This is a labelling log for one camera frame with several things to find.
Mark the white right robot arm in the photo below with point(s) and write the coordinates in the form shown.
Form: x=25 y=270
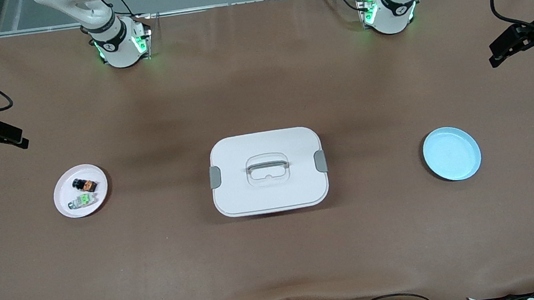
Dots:
x=119 y=46

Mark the white lidded storage box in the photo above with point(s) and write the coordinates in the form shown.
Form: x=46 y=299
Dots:
x=272 y=194

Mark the pink round plate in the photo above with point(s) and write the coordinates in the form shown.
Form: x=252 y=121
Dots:
x=66 y=193

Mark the light blue round plate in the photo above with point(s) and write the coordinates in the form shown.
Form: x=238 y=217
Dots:
x=451 y=154

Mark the brown table mat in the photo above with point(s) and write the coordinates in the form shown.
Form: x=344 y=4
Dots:
x=279 y=259

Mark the green and clear switch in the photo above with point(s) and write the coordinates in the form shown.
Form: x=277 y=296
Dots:
x=84 y=199

